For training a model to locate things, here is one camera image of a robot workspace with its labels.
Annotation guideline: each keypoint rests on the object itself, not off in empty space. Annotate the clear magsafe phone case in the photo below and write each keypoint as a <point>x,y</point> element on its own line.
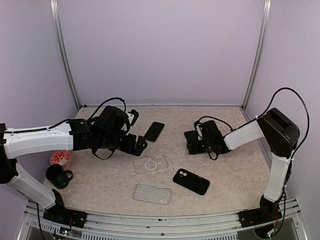
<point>150,165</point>

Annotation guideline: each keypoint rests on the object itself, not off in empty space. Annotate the left aluminium frame post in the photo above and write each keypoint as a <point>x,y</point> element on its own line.
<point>54,5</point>

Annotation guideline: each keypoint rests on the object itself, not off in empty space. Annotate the black phone middle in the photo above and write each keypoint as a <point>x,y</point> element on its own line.
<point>154,131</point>

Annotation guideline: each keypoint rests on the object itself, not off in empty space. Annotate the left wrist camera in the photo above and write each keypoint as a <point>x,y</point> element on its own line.
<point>133,115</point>

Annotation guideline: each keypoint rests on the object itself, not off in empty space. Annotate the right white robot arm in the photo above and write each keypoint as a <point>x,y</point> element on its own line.
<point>282,136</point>

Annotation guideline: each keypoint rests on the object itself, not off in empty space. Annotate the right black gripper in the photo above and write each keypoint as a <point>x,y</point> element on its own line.
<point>196,148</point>

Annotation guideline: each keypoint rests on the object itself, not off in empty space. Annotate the black phone case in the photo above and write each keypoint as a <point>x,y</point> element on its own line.
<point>191,181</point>

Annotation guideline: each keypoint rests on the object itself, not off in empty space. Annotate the aluminium frame post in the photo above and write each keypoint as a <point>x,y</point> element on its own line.
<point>54,5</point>
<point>258,53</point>

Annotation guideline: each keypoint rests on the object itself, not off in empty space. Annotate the red white patterned bowl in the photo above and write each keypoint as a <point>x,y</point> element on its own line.
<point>60,157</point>

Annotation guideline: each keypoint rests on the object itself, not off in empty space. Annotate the dark green mug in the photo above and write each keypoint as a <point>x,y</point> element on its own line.
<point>58,177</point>

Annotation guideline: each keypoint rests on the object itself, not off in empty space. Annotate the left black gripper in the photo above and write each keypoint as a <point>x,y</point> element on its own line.
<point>129,148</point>

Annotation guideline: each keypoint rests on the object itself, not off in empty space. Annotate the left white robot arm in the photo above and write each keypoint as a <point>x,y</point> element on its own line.
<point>17,142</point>

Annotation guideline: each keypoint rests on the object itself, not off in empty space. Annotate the clear plain phone case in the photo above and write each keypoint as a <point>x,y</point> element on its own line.
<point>152,194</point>

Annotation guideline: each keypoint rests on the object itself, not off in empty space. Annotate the right aluminium frame post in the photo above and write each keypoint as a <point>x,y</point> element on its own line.
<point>258,53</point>

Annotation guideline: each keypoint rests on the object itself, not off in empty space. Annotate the front aluminium rail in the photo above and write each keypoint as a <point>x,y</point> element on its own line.
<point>215,226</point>

